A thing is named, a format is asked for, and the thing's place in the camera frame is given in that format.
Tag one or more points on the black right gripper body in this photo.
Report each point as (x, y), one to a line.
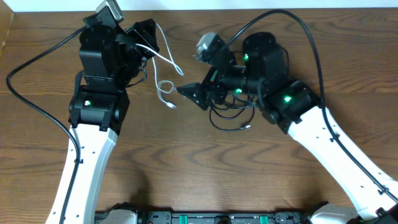
(234, 83)

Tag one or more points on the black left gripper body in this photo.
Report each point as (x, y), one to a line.
(141, 32)

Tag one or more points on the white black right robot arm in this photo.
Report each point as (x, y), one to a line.
(297, 111)

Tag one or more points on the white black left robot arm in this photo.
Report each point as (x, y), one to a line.
(111, 58)

